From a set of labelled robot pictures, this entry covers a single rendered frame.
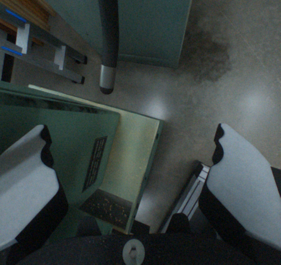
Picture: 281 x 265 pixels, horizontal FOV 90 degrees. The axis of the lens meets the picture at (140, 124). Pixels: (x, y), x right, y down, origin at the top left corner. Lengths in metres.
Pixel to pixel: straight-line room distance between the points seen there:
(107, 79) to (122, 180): 0.29
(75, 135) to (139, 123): 0.20
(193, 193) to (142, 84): 0.90
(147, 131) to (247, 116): 1.03
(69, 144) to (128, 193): 0.26
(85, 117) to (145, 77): 1.04
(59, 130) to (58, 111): 0.03
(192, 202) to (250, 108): 0.80
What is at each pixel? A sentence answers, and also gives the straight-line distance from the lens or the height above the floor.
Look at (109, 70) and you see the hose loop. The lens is 0.24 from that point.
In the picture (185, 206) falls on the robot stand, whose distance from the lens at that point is 1.12.
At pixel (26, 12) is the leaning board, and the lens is 1.70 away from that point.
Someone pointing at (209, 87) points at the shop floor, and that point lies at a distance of 1.25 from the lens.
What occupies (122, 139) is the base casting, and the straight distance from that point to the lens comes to 0.40.
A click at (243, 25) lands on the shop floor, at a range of 1.48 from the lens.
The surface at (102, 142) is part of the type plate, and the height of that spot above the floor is 0.88.
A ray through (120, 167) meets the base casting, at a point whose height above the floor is 0.80.
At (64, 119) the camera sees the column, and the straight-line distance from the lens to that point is 0.21.
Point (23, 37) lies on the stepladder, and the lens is 1.15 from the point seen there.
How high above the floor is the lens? 1.18
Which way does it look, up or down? 79 degrees down
